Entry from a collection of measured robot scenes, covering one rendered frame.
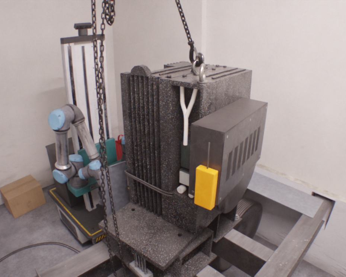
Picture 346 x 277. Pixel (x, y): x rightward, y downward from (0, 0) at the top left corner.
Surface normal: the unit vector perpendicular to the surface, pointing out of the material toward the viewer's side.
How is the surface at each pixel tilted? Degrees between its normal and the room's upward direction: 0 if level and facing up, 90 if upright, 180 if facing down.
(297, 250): 0
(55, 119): 83
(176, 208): 90
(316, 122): 90
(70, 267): 0
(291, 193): 0
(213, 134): 90
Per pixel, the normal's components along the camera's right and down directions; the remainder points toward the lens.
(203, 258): 0.00, -0.91
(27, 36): 0.70, 0.29
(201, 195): -0.61, 0.33
